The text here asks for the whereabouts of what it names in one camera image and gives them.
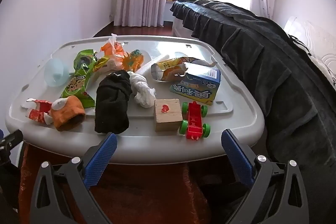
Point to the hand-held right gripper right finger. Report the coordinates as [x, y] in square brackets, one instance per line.
[237, 158]

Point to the orange plastic liner bag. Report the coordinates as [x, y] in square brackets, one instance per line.
[147, 187]

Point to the red toy car green wheels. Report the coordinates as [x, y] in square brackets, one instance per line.
[194, 121]

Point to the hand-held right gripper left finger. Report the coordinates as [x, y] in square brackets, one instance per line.
[101, 161]

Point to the yellow snack wrapper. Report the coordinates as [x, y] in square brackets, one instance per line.
[101, 64]

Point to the white paper tube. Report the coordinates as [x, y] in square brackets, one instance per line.
[151, 65]

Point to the orange and green wrapper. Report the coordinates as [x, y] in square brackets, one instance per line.
[135, 60]

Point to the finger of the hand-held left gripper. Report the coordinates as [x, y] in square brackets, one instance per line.
[9, 142]

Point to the dark bed cover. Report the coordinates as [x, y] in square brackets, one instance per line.
[262, 61]

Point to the rolled black sock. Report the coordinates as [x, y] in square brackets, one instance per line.
[113, 103]

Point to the wooden block with red heart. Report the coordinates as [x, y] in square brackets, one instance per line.
[168, 116]

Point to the crushed red and white wrapper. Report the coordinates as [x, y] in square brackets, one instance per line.
[38, 111]

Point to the white tissue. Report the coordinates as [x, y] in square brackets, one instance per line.
[143, 94]

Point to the orange plush toy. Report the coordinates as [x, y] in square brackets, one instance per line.
[69, 111]

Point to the green snack bag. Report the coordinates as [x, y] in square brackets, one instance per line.
[76, 85]

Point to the orange and white plastic bag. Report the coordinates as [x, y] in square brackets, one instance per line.
[111, 49]

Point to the light blue plastic disc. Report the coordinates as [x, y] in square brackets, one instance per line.
[53, 69]

